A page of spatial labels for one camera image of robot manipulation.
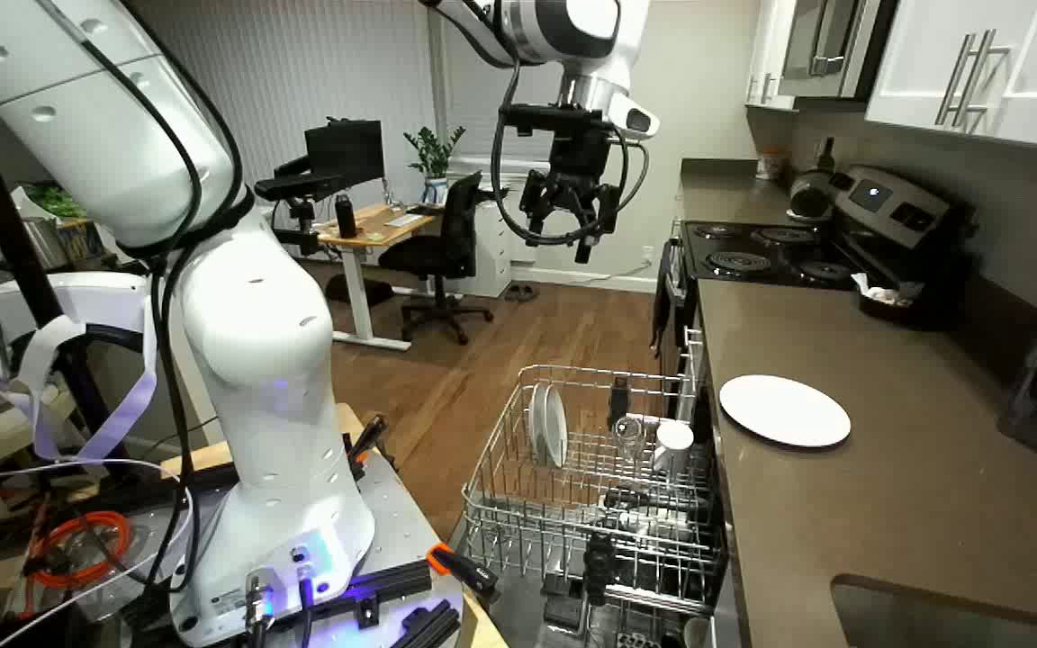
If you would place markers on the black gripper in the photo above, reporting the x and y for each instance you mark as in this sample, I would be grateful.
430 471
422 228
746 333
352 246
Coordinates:
575 201

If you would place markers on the white plate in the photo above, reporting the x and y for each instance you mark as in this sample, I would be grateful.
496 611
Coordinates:
535 424
554 431
785 412

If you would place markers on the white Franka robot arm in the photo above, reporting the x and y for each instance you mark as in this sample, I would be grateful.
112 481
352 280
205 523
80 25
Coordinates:
259 363

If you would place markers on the black office chair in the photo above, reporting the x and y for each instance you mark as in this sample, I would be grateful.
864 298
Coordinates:
449 246

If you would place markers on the green potted plant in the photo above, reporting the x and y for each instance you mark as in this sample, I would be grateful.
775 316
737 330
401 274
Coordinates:
432 155

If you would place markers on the wooden desk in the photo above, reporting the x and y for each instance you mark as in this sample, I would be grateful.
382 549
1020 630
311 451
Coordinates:
360 235

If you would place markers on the black electric stove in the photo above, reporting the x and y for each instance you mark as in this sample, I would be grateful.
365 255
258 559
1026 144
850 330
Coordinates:
773 255

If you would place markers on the clear glass cup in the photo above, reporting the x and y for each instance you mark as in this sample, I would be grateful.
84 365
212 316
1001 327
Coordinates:
635 432

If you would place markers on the white cup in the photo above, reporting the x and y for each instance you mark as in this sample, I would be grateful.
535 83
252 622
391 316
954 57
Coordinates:
674 437

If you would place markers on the black monitor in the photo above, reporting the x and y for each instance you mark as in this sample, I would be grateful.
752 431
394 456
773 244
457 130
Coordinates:
342 144

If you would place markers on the small spoon rest dish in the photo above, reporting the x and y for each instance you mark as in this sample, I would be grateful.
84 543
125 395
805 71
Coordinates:
883 292

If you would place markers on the black clamp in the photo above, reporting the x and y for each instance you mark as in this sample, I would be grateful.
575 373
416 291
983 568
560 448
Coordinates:
466 571

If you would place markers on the wooden board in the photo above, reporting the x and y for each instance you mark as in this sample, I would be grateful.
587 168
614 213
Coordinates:
212 456

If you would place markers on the white upper cabinet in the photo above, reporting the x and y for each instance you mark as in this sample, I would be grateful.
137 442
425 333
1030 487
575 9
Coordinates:
1036 72

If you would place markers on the black tripod pole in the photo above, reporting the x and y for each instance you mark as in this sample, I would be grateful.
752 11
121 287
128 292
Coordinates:
17 255

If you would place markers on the steel kitchen sink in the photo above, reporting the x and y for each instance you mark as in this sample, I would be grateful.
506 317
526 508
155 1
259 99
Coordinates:
950 618

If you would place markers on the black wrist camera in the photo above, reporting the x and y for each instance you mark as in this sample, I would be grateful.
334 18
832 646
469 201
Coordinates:
554 119

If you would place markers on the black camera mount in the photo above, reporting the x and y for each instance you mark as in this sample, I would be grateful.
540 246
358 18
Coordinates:
304 185

